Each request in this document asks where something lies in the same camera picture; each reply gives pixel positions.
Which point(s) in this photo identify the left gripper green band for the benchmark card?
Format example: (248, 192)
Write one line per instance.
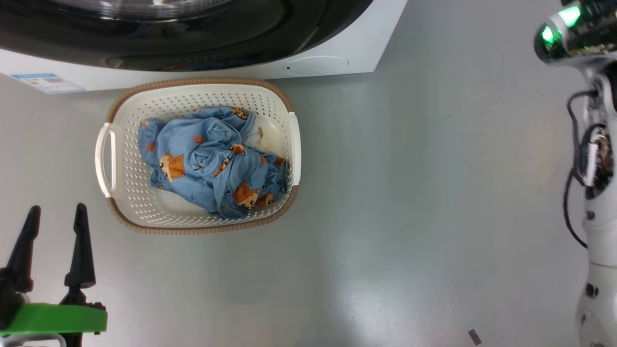
(48, 318)

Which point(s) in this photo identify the cream cloth garment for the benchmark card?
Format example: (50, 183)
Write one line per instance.
(254, 139)

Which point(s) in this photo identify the black round glass washer door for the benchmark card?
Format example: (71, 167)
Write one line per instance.
(193, 33)

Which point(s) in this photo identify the cream perforated laundry basket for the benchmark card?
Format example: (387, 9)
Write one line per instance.
(144, 202)

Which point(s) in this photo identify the white front-load washing machine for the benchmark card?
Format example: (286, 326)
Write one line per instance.
(366, 43)

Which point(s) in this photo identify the blue energy label sticker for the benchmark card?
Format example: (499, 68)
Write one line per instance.
(48, 83)

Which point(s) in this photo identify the round white filter cover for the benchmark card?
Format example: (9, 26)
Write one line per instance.
(315, 65)

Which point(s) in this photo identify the small grey floor tape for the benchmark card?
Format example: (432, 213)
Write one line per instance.
(475, 337)

